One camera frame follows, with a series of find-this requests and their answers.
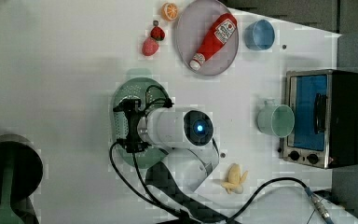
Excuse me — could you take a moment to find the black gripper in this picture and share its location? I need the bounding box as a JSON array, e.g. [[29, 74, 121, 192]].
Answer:
[[113, 99, 149, 153]]

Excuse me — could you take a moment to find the green plastic strainer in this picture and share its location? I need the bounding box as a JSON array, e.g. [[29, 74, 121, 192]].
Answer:
[[110, 68, 173, 169]]

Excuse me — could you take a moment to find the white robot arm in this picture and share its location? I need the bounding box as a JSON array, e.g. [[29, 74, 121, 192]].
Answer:
[[113, 98, 227, 224]]

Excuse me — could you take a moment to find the pink toy strawberry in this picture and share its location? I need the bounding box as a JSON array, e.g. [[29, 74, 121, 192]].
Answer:
[[142, 37, 159, 56]]

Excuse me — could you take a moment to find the peeled toy banana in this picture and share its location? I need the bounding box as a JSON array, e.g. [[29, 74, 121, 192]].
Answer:
[[221, 163, 248, 194]]

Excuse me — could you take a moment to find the dark red toy strawberry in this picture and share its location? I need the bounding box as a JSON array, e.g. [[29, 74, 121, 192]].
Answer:
[[150, 26, 165, 41]]

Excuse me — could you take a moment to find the black cylindrical stand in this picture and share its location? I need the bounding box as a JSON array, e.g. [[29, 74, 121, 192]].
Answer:
[[0, 134, 43, 224]]

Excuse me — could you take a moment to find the grey round plate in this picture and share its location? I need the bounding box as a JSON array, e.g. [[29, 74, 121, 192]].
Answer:
[[175, 0, 239, 76]]

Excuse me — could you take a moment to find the toy orange slice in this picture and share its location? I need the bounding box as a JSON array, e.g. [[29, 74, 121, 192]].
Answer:
[[161, 3, 179, 21]]

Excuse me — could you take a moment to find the green plastic cup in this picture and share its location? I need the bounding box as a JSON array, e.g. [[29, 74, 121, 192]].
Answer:
[[256, 100, 295, 138]]

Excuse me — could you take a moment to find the red plush ketchup bottle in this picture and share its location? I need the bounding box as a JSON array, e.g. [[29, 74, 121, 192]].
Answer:
[[189, 13, 237, 71]]

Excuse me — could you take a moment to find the blue plastic bowl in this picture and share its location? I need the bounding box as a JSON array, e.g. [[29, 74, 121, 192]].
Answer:
[[244, 20, 275, 50]]

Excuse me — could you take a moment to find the black toaster oven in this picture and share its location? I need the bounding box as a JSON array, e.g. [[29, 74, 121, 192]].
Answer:
[[282, 69, 358, 169]]

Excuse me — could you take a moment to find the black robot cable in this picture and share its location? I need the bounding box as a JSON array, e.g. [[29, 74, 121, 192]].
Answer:
[[109, 84, 337, 224]]

